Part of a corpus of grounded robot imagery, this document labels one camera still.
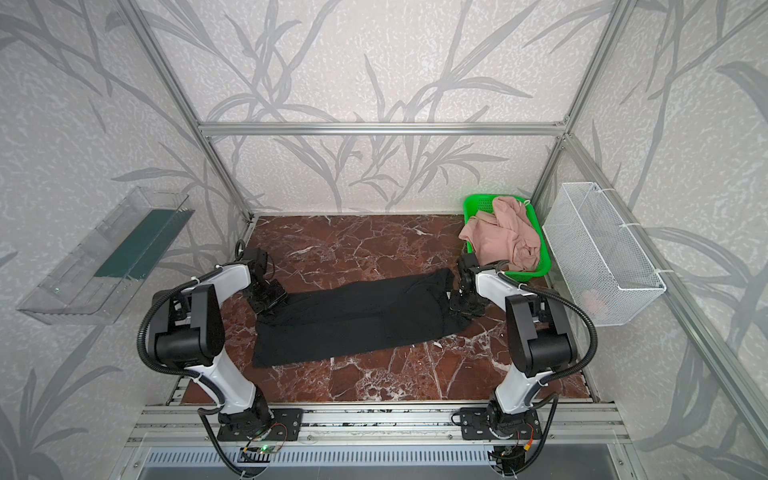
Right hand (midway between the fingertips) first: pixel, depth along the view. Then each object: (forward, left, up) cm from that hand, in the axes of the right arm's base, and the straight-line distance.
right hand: (459, 303), depth 95 cm
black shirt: (-4, +32, 0) cm, 32 cm away
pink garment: (+19, -17, +10) cm, 28 cm away
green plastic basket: (+40, -10, +5) cm, 42 cm away
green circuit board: (-38, +51, +1) cm, 64 cm away
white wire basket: (-13, -24, +34) cm, 44 cm away
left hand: (+3, +56, +2) cm, 56 cm away
